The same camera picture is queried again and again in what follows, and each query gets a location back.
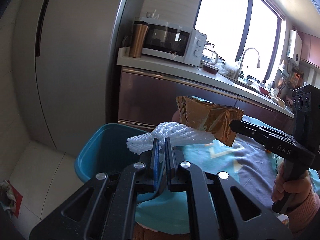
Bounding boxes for white foam fruit net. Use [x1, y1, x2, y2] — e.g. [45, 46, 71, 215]
[126, 122, 215, 155]

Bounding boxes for gold foil snack wrapper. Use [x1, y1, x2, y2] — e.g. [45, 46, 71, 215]
[176, 96, 244, 147]

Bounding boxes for pink sleeve right forearm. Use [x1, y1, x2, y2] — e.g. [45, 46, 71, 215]
[287, 187, 319, 237]

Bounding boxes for blue plastic trash bin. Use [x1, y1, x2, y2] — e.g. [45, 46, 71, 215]
[74, 124, 146, 183]

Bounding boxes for chrome kitchen faucet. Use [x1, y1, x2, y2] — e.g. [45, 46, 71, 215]
[234, 47, 261, 79]

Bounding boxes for person's right hand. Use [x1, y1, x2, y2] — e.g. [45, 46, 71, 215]
[271, 163, 311, 207]

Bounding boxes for teal grey patterned tablecloth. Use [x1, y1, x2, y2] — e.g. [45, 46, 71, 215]
[134, 96, 320, 235]

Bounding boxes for red bowl by sink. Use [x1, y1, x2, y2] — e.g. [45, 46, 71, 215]
[259, 86, 270, 96]

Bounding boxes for clear plastic bag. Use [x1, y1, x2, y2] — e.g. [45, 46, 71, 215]
[218, 61, 240, 79]

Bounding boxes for dark brown base cabinets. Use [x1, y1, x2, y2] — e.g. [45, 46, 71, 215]
[118, 67, 293, 134]

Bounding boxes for glass electric kettle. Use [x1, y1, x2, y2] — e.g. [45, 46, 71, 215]
[201, 41, 219, 65]

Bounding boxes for white water heater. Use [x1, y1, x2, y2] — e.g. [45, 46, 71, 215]
[287, 30, 302, 67]

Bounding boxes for white microwave oven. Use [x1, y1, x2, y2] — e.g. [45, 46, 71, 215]
[134, 17, 207, 67]

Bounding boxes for red bag on floor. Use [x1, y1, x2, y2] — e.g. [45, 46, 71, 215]
[1, 180, 23, 218]

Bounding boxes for copper travel mug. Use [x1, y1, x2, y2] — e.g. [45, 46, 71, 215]
[129, 21, 149, 58]

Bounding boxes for silver refrigerator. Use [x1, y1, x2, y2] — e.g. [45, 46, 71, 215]
[12, 0, 126, 156]

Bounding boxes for pink wall cabinet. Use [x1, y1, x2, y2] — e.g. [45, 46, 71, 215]
[298, 31, 320, 68]

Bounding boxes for black window frame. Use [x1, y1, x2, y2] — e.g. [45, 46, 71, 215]
[195, 0, 282, 82]

